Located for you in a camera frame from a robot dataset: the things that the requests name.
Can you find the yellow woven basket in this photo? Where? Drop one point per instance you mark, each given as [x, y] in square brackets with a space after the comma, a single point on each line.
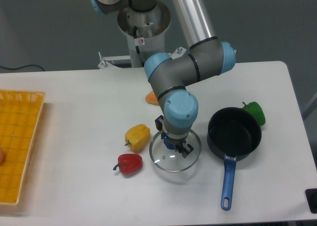
[20, 113]

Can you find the black box at table edge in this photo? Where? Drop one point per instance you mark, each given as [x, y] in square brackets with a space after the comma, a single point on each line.
[311, 195]

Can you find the orange pumpkin wedge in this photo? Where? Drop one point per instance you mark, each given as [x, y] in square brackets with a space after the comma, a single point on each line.
[150, 98]

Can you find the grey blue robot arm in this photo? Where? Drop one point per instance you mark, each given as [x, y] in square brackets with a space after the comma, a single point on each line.
[169, 77]

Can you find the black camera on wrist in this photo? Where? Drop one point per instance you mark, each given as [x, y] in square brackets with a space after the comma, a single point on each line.
[159, 123]

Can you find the round glass pot lid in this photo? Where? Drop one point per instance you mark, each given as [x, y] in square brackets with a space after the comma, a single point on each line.
[170, 160]

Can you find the black pot blue handle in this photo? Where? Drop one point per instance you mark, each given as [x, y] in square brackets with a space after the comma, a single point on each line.
[233, 133]

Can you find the yellow bell pepper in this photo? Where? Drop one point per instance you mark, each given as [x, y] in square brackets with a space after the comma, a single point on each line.
[137, 137]

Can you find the red bell pepper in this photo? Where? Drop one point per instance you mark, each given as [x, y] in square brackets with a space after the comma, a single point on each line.
[129, 163]

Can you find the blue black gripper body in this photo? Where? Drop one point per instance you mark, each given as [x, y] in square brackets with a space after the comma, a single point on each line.
[174, 144]

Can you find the green bell pepper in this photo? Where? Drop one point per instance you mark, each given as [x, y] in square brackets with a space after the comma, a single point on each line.
[256, 111]

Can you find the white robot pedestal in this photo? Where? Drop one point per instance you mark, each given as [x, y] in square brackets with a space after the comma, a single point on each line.
[145, 34]

